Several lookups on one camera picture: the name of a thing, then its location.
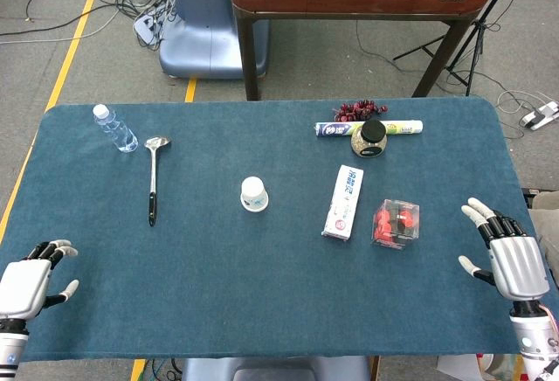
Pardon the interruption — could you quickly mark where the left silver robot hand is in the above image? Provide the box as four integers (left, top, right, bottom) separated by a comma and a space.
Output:
0, 239, 80, 322

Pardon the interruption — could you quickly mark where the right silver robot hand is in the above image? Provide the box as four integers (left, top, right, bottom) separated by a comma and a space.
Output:
457, 197, 551, 304

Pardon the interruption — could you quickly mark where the transparent box with red contents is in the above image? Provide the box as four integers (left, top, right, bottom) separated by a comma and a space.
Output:
370, 198, 421, 250

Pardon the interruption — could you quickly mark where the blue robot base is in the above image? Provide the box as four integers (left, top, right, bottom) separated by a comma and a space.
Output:
158, 0, 270, 80

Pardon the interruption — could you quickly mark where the white toothpaste box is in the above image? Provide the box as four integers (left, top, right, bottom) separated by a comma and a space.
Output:
321, 164, 365, 242

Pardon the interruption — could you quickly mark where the white plastic cup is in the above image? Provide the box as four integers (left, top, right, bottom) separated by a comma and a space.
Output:
239, 176, 269, 213

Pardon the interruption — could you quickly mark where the beige fabric object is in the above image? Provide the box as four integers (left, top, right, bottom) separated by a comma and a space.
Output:
526, 191, 559, 288

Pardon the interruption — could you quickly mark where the white grey power strip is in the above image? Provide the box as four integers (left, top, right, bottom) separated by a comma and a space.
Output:
518, 100, 559, 131

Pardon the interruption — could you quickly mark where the clear plastic water bottle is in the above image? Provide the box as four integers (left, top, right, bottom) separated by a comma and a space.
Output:
92, 103, 139, 154

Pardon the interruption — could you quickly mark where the glass jar black lid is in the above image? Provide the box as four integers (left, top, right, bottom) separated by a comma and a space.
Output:
350, 119, 387, 159

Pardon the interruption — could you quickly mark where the blue tablecloth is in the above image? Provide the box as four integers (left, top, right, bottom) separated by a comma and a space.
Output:
0, 96, 559, 363

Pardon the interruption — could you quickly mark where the red grape bunch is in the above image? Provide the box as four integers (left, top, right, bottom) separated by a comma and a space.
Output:
333, 100, 389, 122

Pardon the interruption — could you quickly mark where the white blue green tube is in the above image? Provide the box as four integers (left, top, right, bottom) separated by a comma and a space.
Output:
314, 120, 424, 139

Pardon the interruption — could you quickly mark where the black tripod stand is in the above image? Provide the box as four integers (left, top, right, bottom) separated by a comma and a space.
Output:
392, 0, 525, 97

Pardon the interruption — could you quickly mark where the blue grey robot torso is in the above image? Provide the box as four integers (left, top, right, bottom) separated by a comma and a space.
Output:
181, 356, 371, 381

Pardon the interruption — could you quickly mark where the white power strip with plugs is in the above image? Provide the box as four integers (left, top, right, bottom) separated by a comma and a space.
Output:
133, 4, 169, 45

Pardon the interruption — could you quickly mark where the brown mahjong table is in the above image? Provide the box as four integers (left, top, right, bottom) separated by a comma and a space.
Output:
230, 0, 493, 101

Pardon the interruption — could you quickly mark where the metal ladle black handle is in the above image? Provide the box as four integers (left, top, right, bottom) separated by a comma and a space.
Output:
143, 135, 172, 228

